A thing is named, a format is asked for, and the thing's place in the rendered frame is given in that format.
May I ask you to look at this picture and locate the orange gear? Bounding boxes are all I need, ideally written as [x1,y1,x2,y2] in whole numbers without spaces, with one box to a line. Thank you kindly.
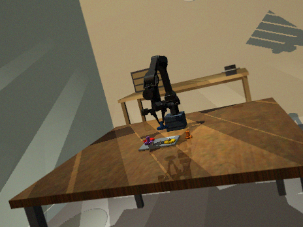
[185,131,192,139]

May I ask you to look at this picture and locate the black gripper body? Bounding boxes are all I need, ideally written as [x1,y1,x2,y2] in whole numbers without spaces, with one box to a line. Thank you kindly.
[141,95,175,116]

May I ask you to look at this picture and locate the purple gear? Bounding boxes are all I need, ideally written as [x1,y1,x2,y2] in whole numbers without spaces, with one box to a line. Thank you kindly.
[144,136,153,145]

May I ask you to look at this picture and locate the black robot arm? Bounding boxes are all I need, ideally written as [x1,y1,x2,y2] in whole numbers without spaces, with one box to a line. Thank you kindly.
[142,55,180,115]

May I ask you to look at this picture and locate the dark blue gear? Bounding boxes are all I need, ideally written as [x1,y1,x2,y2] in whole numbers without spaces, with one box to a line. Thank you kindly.
[157,121,168,130]

